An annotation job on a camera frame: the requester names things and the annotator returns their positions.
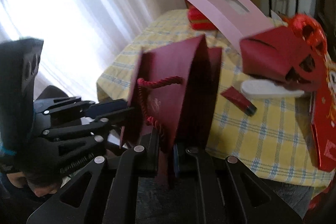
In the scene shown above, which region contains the shiny red foil decoration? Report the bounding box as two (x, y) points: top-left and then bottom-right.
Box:
(288, 14), (327, 56)

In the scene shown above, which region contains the person's left hand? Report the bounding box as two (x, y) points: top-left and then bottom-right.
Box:
(6, 172), (63, 197)

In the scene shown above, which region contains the red cartoon gift bag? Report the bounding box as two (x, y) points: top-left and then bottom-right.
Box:
(310, 53), (335, 172)

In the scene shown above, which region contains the white curtain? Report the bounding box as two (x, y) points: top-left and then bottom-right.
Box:
(1, 0), (185, 100)

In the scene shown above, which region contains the dark red open box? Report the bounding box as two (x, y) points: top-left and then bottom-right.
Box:
(240, 26), (325, 92)

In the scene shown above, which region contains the dark red paper bag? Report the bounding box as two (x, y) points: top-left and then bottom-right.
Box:
(120, 35), (222, 185)

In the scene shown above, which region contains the pink flat box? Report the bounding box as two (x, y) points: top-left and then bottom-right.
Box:
(193, 0), (274, 53)

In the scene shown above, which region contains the small red box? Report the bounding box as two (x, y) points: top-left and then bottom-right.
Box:
(187, 6), (217, 31)

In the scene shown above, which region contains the yellow checkered tablecloth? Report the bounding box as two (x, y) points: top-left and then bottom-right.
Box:
(96, 10), (334, 188)

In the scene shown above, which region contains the white flat insole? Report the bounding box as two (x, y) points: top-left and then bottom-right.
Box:
(240, 80), (310, 99)

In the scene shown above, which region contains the dark red tube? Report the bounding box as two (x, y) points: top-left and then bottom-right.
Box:
(221, 86), (257, 117)

